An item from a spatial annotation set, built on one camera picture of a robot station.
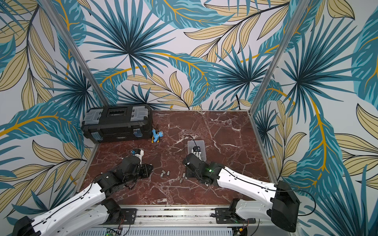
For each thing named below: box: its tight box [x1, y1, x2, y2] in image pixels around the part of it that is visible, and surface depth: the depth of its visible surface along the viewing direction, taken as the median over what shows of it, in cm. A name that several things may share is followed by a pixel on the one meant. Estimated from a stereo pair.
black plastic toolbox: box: [80, 104, 154, 144], surface depth 94 cm
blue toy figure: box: [151, 129, 164, 144], surface depth 102 cm
